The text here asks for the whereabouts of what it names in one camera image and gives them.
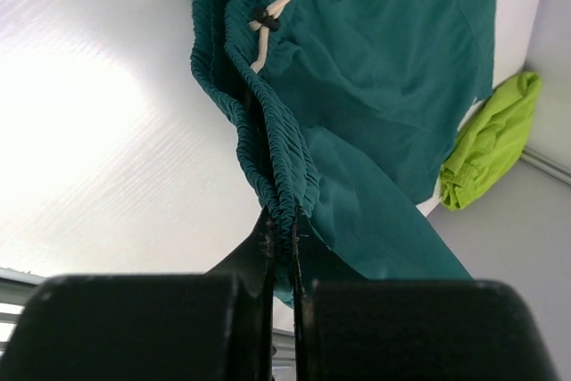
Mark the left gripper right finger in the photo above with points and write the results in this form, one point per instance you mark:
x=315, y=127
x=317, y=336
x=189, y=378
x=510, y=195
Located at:
x=350, y=328

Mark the right aluminium frame post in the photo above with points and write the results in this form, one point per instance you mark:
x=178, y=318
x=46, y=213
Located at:
x=547, y=166

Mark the teal green shorts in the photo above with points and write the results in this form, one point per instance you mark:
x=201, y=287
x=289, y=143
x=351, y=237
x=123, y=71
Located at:
x=345, y=111

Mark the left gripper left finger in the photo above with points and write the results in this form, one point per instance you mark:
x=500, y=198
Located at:
x=211, y=326

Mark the lime green shorts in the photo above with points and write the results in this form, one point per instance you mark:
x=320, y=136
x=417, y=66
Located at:
x=491, y=142

